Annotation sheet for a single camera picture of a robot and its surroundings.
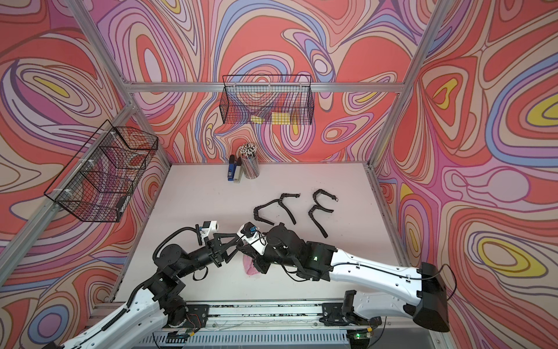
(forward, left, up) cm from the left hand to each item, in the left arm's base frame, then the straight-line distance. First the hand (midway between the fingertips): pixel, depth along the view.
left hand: (240, 245), depth 64 cm
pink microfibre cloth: (+2, 0, -22) cm, 22 cm away
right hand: (-1, -2, -4) cm, 4 cm away
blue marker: (+53, +14, -20) cm, 59 cm away
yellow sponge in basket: (+53, -12, +10) cm, 55 cm away
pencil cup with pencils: (+49, +3, -7) cm, 49 cm away
